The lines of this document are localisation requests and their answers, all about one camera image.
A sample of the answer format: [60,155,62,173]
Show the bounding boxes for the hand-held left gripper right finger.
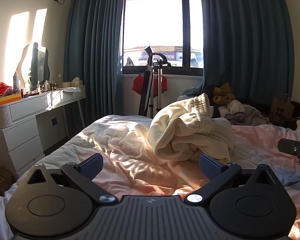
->
[184,154,278,205]

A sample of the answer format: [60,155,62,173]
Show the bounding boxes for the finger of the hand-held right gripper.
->
[277,137,300,166]

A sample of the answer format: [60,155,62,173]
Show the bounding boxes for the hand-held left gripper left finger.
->
[27,153,118,205]

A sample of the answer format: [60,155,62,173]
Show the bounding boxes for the cream sweatpants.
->
[148,93,237,164]

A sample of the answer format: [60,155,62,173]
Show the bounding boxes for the pile of mixed clothes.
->
[177,82,273,126]

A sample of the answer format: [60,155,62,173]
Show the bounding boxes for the brown paper bag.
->
[269,94,295,125]

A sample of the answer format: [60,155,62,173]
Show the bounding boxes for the pastel tie-dye duvet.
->
[0,115,300,240]

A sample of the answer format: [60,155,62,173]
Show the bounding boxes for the mustard yellow garment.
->
[212,83,237,105]

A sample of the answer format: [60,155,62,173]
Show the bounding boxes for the white dressing table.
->
[0,85,87,180]

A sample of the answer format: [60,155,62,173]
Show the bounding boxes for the group of cosmetic bottles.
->
[24,74,63,97]

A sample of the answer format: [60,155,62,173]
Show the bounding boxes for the cardboard box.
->
[0,166,14,193]

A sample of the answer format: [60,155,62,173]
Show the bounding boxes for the red cloth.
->
[132,73,168,95]

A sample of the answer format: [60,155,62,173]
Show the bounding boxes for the orange tray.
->
[0,94,23,106]

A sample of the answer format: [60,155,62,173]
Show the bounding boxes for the teal curtain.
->
[199,0,294,100]
[64,0,127,135]

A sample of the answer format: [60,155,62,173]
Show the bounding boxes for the wavy edged mirror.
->
[17,42,50,90]

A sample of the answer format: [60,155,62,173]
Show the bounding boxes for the black framed window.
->
[121,0,205,75]

